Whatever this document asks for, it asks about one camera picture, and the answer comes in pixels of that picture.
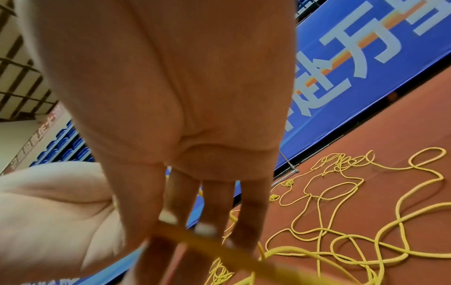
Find metal rack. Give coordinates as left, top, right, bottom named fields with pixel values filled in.
left=269, top=149, right=302, bottom=189

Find rows of blue seats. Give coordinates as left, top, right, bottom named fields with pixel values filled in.
left=28, top=119, right=96, bottom=168

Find person's right hand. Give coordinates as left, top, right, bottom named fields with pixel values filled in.
left=14, top=0, right=297, bottom=285

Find blue banner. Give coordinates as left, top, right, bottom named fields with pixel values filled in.
left=74, top=0, right=451, bottom=285

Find red banner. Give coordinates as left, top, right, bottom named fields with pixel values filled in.
left=0, top=101, right=71, bottom=177

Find person's left hand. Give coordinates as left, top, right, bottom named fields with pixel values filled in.
left=0, top=161, right=149, bottom=285

